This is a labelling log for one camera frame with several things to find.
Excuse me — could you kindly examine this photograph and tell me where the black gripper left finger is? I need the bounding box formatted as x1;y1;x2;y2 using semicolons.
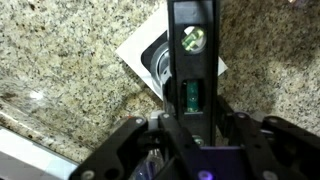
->
163;78;176;116

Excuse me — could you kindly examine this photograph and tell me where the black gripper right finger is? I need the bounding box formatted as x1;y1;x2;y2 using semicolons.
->
216;96;234;137

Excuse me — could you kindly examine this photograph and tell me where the clear seal tape roll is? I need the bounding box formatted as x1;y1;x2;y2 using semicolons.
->
150;42;171;98

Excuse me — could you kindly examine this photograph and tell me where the Fiji water bottle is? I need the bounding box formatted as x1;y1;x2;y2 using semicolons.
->
130;149;164;180

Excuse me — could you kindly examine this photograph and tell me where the open laptop showing fire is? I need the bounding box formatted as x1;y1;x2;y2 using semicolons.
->
0;127;78;180

